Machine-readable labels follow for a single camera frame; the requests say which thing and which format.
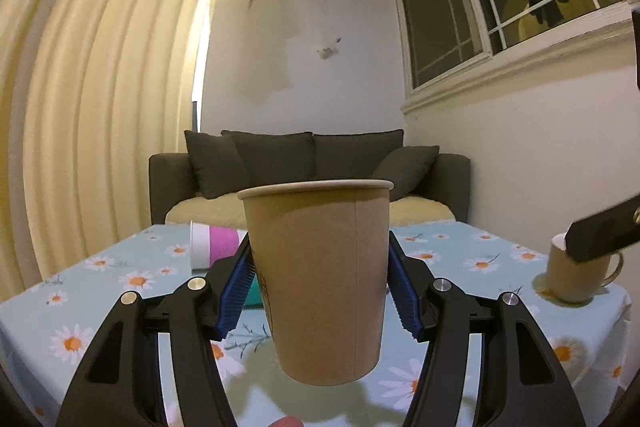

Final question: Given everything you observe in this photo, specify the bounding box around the dark throw pillow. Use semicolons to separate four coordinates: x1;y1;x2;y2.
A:
184;130;250;199
371;145;440;202

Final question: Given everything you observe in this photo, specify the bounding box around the blue daisy tablecloth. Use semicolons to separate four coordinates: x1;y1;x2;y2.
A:
0;218;633;427

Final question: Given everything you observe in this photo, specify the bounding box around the white cup teal sleeve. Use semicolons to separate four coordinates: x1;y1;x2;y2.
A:
244;279;264;308

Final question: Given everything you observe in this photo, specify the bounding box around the cream pleated curtain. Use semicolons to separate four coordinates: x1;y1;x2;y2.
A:
1;0;215;298

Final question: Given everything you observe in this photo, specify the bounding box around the dark grey sofa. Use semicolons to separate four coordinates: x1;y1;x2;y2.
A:
149;129;471;225

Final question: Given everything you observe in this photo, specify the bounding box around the white ceramic mug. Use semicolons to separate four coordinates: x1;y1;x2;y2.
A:
546;233;625;303

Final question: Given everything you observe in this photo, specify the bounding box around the white cup magenta sleeve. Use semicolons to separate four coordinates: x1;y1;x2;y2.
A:
190;222;246;271

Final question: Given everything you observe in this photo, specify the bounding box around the right dark throw pillow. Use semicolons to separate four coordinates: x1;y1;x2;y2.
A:
371;145;440;202

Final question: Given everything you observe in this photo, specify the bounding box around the left dark throw pillow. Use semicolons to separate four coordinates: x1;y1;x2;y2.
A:
184;130;250;199

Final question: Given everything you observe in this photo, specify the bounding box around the brown paper cup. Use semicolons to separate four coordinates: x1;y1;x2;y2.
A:
239;179;393;386

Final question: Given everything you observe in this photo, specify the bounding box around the yellow quilted sofa cover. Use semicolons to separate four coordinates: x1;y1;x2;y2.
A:
160;193;456;230

